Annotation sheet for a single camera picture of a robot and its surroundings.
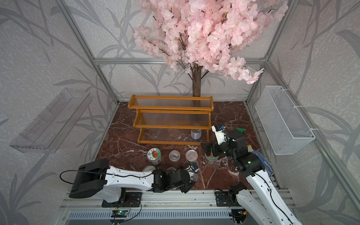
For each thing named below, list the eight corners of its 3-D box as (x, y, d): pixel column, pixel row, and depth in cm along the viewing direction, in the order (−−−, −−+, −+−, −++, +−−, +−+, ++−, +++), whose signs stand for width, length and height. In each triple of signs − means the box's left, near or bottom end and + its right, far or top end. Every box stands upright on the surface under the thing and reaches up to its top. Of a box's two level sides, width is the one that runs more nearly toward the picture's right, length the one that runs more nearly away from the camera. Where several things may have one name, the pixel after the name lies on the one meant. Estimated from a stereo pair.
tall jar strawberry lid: (149, 165, 87) (145, 159, 81) (151, 153, 92) (148, 147, 85) (161, 165, 87) (159, 159, 80) (162, 153, 92) (160, 147, 85)
